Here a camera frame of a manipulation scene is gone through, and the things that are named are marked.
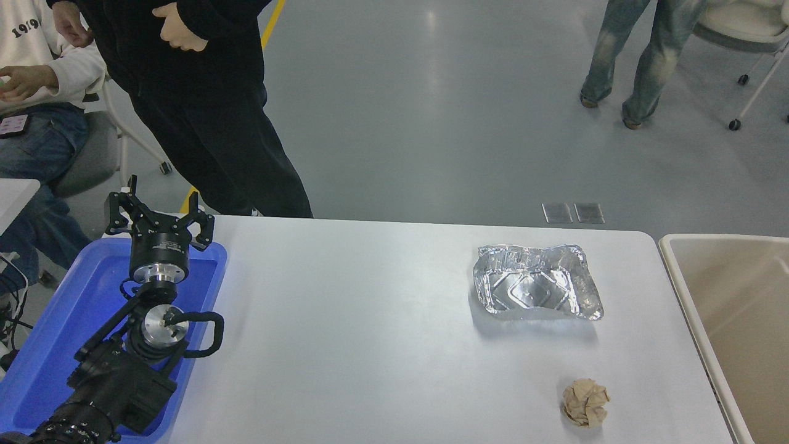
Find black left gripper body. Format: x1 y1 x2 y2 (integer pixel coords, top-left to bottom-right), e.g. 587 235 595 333
129 213 198 269

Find person's smartphone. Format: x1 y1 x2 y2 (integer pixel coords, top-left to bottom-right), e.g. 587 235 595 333
0 113 30 138

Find person's left hand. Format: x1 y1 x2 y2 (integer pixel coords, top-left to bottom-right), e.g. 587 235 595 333
0 64 58 103

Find person's hand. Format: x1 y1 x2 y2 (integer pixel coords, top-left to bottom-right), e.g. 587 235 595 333
151 2 209 54
52 0 94 49

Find grey chair with white legs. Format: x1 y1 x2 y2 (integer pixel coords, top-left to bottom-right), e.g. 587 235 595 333
48 77 173 199

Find white side table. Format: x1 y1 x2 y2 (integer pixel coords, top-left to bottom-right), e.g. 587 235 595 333
0 178 41 235

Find blue plastic tray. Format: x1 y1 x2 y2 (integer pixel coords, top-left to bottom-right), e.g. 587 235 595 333
0 237 227 442

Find person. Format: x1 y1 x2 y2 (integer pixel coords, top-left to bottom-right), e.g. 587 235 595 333
579 0 709 130
0 0 107 298
48 0 314 220

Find crumpled foil tray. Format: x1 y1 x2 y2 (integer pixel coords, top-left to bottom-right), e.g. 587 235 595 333
473 244 605 322

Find crumpled tan paper ball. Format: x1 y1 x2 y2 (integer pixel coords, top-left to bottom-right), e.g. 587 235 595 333
561 378 611 428

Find large pale bin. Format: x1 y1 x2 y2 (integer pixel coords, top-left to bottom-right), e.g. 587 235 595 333
658 234 789 444

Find white wheeled chair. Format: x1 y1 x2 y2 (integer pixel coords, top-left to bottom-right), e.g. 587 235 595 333
693 0 789 131

